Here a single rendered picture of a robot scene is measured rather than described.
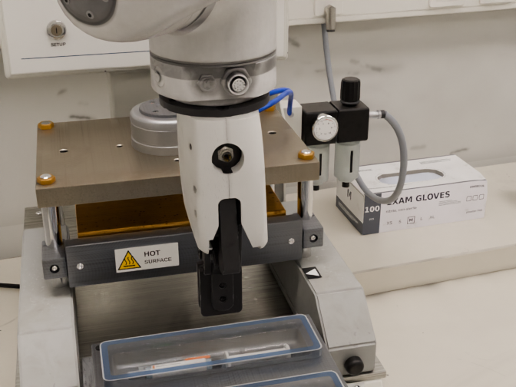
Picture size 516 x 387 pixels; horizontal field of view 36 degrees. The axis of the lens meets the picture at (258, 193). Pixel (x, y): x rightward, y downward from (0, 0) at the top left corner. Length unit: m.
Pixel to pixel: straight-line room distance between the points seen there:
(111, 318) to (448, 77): 0.89
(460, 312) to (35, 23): 0.73
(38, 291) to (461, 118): 1.01
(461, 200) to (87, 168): 0.77
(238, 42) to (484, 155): 1.20
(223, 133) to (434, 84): 1.06
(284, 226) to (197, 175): 0.28
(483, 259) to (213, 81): 0.88
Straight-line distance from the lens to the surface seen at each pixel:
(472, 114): 1.60
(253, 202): 0.52
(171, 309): 0.87
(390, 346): 1.14
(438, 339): 1.16
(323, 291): 0.77
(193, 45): 0.49
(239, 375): 0.67
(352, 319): 0.77
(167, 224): 0.77
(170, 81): 0.51
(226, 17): 0.48
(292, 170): 0.77
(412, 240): 1.31
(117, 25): 0.43
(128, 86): 0.97
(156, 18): 0.42
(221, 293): 0.59
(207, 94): 0.50
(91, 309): 0.89
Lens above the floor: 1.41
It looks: 25 degrees down
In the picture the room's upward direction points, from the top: straight up
